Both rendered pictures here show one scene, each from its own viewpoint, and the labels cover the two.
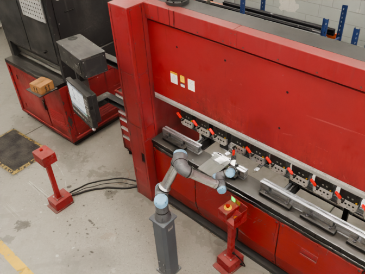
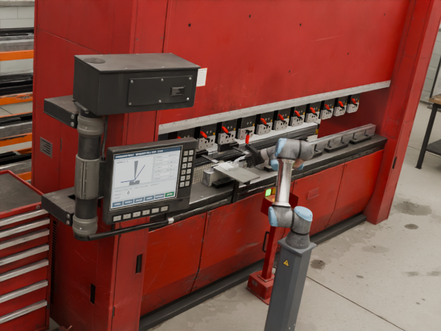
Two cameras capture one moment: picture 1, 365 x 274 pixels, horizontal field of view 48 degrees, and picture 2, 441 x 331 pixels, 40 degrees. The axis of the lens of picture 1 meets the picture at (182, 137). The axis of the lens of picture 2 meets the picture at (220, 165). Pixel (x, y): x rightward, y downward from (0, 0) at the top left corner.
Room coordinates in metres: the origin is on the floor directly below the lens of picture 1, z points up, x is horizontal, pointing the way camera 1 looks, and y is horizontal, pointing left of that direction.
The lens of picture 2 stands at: (3.25, 3.53, 2.59)
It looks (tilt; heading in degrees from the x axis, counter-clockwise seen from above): 22 degrees down; 265
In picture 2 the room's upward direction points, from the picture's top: 8 degrees clockwise
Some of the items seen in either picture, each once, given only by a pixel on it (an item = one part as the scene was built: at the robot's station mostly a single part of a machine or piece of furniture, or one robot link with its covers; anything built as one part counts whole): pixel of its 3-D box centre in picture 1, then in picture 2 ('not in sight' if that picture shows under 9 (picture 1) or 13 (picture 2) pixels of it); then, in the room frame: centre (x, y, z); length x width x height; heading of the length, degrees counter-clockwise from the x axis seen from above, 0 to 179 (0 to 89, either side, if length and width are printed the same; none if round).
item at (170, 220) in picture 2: (83, 117); (132, 223); (3.39, 0.97, 1.20); 0.45 x 0.03 x 0.08; 35
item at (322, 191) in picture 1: (325, 185); (310, 110); (2.21, -1.06, 1.26); 0.15 x 0.09 x 0.17; 45
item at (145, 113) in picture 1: (162, 99); (89, 162); (3.72, 0.18, 1.15); 0.85 x 0.25 x 2.30; 135
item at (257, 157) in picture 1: (259, 152); (261, 121); (2.63, -0.64, 1.26); 0.15 x 0.09 x 0.17; 45
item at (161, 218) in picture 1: (162, 212); (298, 236); (2.41, 0.21, 0.82); 0.15 x 0.15 x 0.10
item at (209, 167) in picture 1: (214, 165); (237, 173); (2.80, -0.27, 1.00); 0.26 x 0.18 x 0.01; 135
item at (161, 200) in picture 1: (161, 203); (300, 219); (2.42, 0.21, 0.94); 0.13 x 0.12 x 0.14; 0
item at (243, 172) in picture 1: (228, 165); (224, 173); (2.86, -0.42, 0.92); 0.39 x 0.06 x 0.10; 45
